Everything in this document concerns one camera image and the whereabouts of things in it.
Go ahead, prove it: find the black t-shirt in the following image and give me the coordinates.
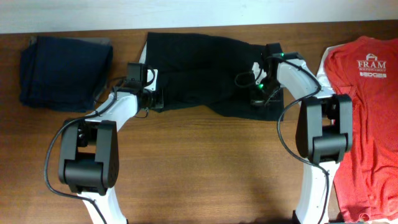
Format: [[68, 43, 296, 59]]
[[144, 32, 284, 121]]

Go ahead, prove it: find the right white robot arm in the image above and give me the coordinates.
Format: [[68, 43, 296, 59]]
[[252, 52, 353, 224]]

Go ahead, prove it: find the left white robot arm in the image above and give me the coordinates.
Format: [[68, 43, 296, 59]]
[[58, 88, 164, 223]]

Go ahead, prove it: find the white t-shirt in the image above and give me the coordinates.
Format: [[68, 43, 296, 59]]
[[317, 44, 346, 94]]

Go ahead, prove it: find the red printed t-shirt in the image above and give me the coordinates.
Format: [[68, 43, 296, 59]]
[[329, 36, 397, 222]]

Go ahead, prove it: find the folded navy blue garment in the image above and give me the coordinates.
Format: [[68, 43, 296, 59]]
[[19, 36, 113, 113]]

